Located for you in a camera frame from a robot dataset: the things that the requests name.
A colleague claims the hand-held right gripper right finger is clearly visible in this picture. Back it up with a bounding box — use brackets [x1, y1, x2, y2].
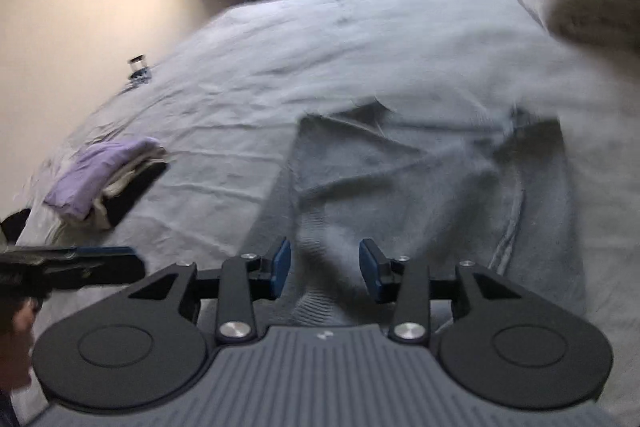
[358, 238, 523, 345]

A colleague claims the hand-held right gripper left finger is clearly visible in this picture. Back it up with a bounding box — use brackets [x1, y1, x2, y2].
[127, 236, 292, 345]

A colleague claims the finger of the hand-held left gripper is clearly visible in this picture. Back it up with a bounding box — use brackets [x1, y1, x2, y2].
[30, 246, 147, 293]

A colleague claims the grey knit zip sweater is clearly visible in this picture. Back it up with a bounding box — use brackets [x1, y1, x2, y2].
[245, 99, 588, 330]

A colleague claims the stack of folded clothes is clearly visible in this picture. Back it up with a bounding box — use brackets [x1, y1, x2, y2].
[44, 137, 170, 230]

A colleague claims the person's left hand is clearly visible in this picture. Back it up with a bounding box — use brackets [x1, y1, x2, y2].
[0, 302, 37, 390]

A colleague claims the dark blue cloth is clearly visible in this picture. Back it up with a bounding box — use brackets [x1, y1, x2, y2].
[0, 389, 23, 427]

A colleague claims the black phone holder clip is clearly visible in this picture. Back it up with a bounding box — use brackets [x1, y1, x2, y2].
[125, 54, 153, 85]

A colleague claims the bed with grey sheet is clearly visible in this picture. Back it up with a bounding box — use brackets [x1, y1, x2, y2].
[10, 0, 640, 427]

